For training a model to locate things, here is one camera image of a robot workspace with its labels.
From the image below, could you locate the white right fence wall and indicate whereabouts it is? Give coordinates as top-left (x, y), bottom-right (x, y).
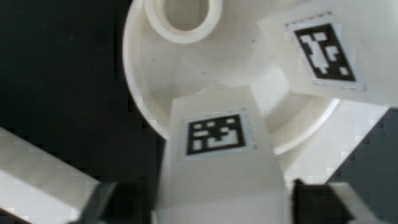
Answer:
top-left (279, 101), bottom-right (389, 186)

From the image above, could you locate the white fence wall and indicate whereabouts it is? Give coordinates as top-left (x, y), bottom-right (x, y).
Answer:
top-left (279, 101), bottom-right (389, 186)
top-left (0, 127), bottom-right (99, 224)

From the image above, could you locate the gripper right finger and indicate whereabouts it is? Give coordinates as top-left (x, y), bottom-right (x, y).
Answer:
top-left (290, 179), bottom-right (384, 224)

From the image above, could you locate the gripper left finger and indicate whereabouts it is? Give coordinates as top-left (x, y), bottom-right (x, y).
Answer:
top-left (69, 179), bottom-right (151, 224)

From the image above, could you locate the white stool leg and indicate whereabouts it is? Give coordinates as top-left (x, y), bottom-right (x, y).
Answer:
top-left (258, 0), bottom-right (398, 108)
top-left (154, 86), bottom-right (291, 224)

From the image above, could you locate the white front fence wall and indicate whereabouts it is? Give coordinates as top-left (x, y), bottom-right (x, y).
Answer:
top-left (0, 127), bottom-right (99, 224)

